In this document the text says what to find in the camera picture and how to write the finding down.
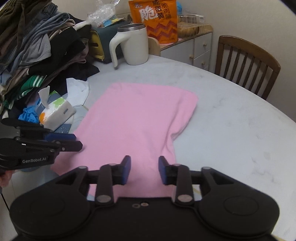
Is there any pink Mickey t-shirt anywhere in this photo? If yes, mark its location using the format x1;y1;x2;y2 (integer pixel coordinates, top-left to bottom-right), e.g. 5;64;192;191
51;83;198;197

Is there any pile of dark clothes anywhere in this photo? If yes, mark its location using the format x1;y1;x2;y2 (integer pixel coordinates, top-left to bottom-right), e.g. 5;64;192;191
1;1;99;115

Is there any person's left hand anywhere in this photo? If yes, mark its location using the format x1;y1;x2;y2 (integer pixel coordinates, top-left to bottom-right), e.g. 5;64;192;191
0;170;15;188

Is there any white tissue pack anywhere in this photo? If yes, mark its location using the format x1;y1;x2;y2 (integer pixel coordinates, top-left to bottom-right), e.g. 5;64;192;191
36;86;76;131

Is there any blue crumpled cloth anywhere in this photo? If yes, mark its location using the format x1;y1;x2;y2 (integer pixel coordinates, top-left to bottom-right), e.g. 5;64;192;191
18;105;40;123

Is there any white crumpled paper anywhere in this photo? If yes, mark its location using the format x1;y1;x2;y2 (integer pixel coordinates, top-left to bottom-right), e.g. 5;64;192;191
66;78;90;107

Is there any teal yellow storage box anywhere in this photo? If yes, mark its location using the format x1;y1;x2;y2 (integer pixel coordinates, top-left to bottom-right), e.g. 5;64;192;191
88;20;128;64

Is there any white drawer cabinet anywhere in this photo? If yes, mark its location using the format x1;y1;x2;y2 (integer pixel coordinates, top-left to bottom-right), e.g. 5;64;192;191
160;24;213;71

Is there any wooden chair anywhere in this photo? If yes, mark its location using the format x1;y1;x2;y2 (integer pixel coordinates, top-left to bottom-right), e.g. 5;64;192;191
214;35;281;100

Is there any clear plastic bag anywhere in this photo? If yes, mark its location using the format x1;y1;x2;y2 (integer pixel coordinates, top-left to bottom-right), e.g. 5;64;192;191
86;0;120;28

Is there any orange snack bag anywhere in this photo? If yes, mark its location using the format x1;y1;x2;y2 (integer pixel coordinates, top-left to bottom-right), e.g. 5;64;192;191
128;0;178;44

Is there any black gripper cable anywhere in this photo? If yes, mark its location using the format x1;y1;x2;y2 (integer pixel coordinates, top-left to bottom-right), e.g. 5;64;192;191
0;192;11;212

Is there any white mug with handle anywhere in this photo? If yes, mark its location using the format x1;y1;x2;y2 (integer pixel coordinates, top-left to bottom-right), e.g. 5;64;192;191
109;23;149;68

